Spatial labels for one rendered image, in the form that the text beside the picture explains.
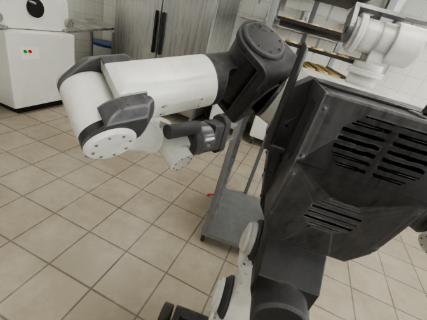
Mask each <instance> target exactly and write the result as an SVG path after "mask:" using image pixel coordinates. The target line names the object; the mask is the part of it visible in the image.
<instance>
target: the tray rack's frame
mask: <svg viewBox="0 0 427 320"><path fill-rule="evenodd" d="M319 3H320V2H318V1H315V3H314V6H313V9H312V11H311V14H310V16H309V19H308V22H307V23H312V22H313V19H314V17H315V14H316V11H317V9H318V6H319ZM307 35H308V33H305V32H303V35H302V37H301V41H300V43H301V44H302V42H303V41H304V42H305V40H306V38H307ZM341 46H342V43H339V42H337V43H336V46H335V48H334V50H333V52H336V53H338V52H339V50H340V48H341ZM334 61H335V58H331V57H330V59H329V62H328V64H327V66H328V67H330V68H332V66H333V64H334ZM266 137H267V135H266V134H265V137H264V139H263V142H262V145H261V147H260V150H259V153H258V155H257V159H256V160H255V164H254V167H253V169H252V172H251V174H250V177H249V179H248V182H247V185H246V187H245V190H244V192H240V191H238V190H234V189H231V188H229V187H226V188H225V191H224V194H223V197H222V200H221V202H220V206H219V210H218V212H217V216H216V218H215V222H214V224H213V226H211V225H209V226H208V230H207V233H206V237H210V238H212V239H215V240H218V241H220V242H223V243H226V244H229V245H231V246H235V247H237V248H239V243H240V239H241V235H242V233H243V231H244V230H245V228H246V227H247V225H248V224H249V223H250V222H258V220H260V219H262V220H264V215H263V212H262V208H261V205H260V201H261V199H260V198H258V197H255V196H252V195H250V194H247V192H248V189H249V187H250V184H251V181H252V179H253V177H254V173H255V171H256V169H257V165H258V163H259V160H260V158H261V156H262V152H263V150H264V149H263V148H262V147H263V145H264V142H265V139H266Z"/></svg>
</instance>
